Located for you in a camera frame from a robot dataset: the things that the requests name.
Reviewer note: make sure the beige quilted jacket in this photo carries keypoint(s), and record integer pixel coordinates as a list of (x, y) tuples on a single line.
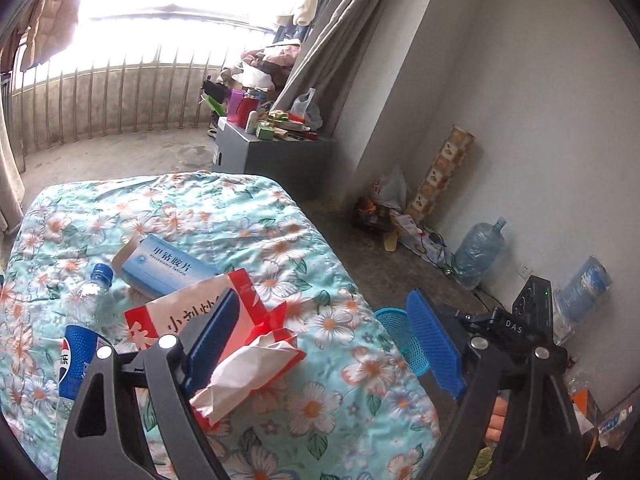
[(52, 15)]

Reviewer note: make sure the beige curtain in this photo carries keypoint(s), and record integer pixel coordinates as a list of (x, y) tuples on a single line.
[(10, 175)]

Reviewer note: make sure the red bottle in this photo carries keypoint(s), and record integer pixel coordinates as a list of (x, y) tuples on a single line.
[(248, 109)]

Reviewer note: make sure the red tissue box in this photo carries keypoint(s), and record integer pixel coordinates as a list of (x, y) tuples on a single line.
[(165, 320)]

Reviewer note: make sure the pink bottle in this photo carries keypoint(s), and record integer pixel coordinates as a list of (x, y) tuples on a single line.
[(235, 105)]

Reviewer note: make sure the floral turquoise blanket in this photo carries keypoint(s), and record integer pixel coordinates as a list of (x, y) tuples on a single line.
[(300, 240)]

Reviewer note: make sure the metal balcony railing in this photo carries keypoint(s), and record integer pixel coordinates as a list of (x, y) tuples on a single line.
[(125, 95)]

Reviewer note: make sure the pile of clothes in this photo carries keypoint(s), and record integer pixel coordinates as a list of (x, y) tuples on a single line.
[(270, 60)]

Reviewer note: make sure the white tissue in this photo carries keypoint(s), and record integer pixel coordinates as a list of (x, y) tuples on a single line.
[(245, 370)]

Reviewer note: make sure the large blue water jug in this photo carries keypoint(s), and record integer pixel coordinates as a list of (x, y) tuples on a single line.
[(477, 255), (585, 280)]

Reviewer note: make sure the clear bottle blue cap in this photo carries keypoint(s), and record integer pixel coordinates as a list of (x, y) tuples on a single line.
[(95, 300)]

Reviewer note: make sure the person's right hand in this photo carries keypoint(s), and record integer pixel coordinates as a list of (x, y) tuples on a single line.
[(496, 420)]

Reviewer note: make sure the white printed plastic bag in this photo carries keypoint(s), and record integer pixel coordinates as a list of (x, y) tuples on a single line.
[(392, 187)]

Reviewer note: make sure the translucent plastic bag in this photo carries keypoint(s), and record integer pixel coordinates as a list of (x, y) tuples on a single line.
[(305, 107)]

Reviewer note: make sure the blue mesh basket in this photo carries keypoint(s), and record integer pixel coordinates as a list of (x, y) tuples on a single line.
[(395, 330)]

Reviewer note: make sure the orange snack packet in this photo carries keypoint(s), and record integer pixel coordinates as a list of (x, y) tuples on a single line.
[(582, 405)]

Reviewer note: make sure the green box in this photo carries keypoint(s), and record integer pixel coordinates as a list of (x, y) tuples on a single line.
[(266, 131)]

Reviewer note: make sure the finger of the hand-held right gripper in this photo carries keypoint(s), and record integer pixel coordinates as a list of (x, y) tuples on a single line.
[(475, 321)]

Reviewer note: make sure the grey cabinet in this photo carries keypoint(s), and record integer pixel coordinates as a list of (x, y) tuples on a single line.
[(270, 155)]

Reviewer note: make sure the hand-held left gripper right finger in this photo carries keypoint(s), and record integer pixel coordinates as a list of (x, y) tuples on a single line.
[(435, 345)]

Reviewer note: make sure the small white bottle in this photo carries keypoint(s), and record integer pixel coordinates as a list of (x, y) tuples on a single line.
[(251, 121)]

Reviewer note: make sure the blue white packet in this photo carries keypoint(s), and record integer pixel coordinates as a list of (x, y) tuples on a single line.
[(614, 420)]

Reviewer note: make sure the column of patterned boxes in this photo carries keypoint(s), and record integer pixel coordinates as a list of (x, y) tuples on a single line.
[(440, 170)]

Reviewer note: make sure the blue medicine box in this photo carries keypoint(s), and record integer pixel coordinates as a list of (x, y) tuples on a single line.
[(165, 265)]

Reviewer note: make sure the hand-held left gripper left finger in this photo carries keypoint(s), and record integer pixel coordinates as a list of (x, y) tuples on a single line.
[(215, 340)]

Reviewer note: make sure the white wall socket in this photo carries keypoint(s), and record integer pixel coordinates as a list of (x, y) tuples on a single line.
[(525, 271)]

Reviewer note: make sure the blue label cola bottle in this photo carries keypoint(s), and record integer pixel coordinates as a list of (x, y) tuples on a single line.
[(80, 355)]

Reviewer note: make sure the grey curtain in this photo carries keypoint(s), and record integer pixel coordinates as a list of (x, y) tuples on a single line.
[(360, 35)]

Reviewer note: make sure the dark bag of scraps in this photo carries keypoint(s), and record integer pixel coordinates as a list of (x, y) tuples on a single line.
[(372, 212)]

